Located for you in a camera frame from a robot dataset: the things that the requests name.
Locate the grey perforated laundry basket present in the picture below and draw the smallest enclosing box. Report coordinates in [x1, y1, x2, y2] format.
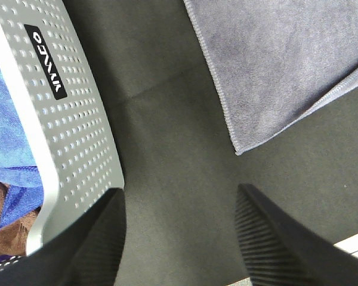
[0, 1, 124, 256]

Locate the grey-purple towel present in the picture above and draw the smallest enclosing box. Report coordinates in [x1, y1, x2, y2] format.
[184, 1, 358, 155]

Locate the blue towel in basket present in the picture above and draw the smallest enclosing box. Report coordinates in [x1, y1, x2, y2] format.
[0, 71, 44, 229]

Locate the brown cloth in basket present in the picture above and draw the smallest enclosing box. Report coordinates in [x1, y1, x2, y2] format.
[0, 182, 40, 256]

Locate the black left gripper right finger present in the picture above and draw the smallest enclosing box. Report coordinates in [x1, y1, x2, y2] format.
[235, 184, 358, 285]

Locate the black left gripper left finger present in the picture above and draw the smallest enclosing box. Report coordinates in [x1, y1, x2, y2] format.
[0, 188, 126, 285]

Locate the black table cloth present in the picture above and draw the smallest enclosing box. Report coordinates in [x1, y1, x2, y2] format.
[64, 1, 358, 285]

